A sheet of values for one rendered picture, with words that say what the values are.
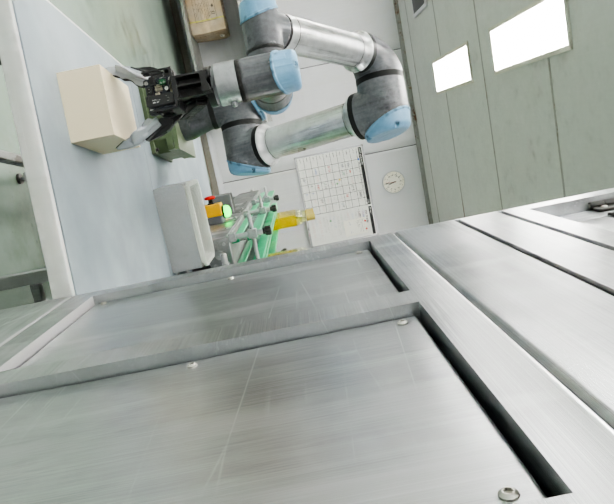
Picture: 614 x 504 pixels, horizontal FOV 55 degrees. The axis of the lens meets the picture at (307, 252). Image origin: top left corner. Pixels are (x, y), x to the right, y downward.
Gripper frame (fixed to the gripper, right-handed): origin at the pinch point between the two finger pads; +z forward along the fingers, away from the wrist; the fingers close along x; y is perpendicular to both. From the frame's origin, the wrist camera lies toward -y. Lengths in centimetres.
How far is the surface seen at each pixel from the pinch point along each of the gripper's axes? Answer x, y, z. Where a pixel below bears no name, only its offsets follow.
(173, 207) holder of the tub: 16.3, -41.7, 1.5
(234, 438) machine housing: 40, 74, -25
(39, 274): 26, -75, 54
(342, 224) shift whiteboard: 34, -667, -71
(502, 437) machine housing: 40, 79, -40
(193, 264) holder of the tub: 32, -44, 0
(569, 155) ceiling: 17, -248, -191
